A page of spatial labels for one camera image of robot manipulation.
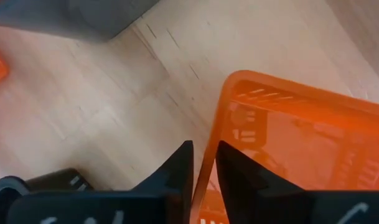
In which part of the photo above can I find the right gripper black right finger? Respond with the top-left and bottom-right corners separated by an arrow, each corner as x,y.
215,139 -> 315,224

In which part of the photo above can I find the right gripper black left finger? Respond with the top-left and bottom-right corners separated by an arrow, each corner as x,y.
131,139 -> 195,224

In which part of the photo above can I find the grey translucent plastic basket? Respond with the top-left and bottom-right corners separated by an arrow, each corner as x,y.
0,0 -> 162,43

